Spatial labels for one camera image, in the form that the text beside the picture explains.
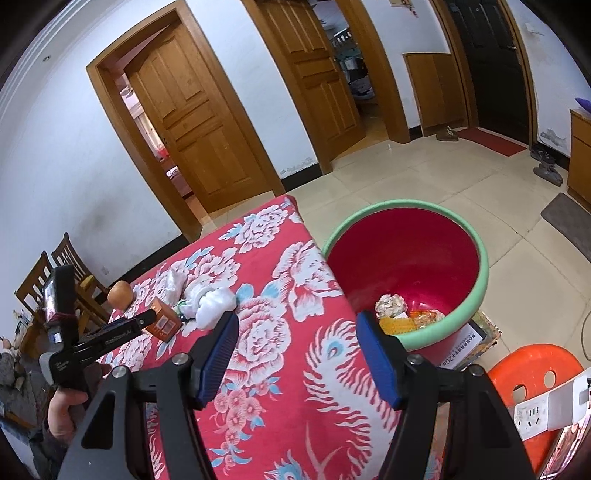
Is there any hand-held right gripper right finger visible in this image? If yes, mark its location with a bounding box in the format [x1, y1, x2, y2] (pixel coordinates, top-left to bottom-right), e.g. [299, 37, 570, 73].
[355, 310, 539, 480]

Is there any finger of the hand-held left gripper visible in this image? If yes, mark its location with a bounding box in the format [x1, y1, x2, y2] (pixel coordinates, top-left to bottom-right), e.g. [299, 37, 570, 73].
[69, 308, 158, 365]

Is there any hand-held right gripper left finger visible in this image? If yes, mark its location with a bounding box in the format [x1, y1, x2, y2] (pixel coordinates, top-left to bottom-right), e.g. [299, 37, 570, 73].
[55, 310, 241, 480]

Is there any yellow foam fruit net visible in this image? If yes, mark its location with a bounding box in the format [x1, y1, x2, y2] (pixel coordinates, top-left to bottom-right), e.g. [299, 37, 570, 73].
[379, 318, 419, 337]

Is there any orange cardboard box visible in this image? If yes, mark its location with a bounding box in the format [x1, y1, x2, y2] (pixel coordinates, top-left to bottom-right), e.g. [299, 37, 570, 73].
[143, 296, 183, 343]

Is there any paper ball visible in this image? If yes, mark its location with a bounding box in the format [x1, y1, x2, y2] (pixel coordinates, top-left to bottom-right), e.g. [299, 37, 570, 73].
[375, 294, 409, 319]

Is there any yellow snack packet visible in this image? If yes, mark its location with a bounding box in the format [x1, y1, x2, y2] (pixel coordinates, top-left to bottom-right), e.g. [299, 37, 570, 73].
[409, 310, 446, 329]

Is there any white medicine box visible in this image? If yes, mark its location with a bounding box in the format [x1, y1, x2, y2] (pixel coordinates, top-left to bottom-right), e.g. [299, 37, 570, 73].
[434, 320, 492, 370]

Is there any red basin with green rim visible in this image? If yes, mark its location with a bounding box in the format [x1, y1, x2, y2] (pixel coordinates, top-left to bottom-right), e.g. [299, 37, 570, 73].
[321, 198, 489, 356]

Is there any person's left forearm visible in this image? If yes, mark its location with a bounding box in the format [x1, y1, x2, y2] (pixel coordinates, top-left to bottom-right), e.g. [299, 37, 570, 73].
[28, 415, 77, 480]

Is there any person's left hand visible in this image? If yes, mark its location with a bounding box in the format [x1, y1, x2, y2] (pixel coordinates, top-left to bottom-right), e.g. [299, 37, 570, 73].
[48, 364, 114, 438]

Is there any wooden chair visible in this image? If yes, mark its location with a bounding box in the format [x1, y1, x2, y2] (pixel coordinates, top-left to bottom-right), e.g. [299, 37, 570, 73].
[51, 233, 112, 319]
[14, 251, 61, 333]

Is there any round orange fruit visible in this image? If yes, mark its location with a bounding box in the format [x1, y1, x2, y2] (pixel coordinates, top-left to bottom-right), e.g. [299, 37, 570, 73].
[108, 281, 133, 309]

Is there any white plastic bag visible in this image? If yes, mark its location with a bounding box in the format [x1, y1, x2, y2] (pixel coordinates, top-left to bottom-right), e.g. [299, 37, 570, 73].
[185, 282, 238, 330]

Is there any red floral tablecloth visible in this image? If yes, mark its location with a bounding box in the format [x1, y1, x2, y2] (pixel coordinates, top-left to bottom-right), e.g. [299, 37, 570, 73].
[95, 195, 444, 480]

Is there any clear plastic bag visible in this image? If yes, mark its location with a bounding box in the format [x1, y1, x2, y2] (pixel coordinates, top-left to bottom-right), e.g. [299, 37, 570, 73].
[159, 268, 190, 305]

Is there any orange plastic stool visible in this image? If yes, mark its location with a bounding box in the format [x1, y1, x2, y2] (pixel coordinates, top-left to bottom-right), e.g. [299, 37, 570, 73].
[487, 344, 587, 474]

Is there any white power strip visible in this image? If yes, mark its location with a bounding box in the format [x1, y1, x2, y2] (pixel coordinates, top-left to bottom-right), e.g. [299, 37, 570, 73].
[512, 371, 591, 439]

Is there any dark red glossy object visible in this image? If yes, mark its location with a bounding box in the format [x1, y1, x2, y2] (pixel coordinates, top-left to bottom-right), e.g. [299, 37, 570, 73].
[538, 415, 591, 480]

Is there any wooden panel door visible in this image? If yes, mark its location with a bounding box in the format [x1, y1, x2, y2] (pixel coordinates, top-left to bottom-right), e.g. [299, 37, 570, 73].
[124, 21, 273, 215]
[259, 0, 368, 160]

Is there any grey floor mat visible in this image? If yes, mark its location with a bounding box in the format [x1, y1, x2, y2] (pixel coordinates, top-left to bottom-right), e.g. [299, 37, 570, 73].
[540, 193, 591, 261]

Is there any red doormat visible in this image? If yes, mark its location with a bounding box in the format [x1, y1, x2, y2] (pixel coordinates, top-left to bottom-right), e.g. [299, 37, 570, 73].
[455, 127, 527, 158]

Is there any pair of grey shoes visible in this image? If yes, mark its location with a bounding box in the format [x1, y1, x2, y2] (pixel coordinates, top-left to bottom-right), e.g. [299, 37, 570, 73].
[530, 145, 565, 186]

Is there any wooden cabinet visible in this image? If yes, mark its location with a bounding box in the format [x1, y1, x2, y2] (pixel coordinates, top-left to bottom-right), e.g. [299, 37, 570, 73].
[567, 108, 591, 210]

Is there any black entrance door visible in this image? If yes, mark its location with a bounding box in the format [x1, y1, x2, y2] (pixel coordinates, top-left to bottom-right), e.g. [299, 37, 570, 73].
[445, 0, 532, 144]

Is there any wooden wall panel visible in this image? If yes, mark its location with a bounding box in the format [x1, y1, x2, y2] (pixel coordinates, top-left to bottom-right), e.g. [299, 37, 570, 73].
[403, 52, 469, 132]

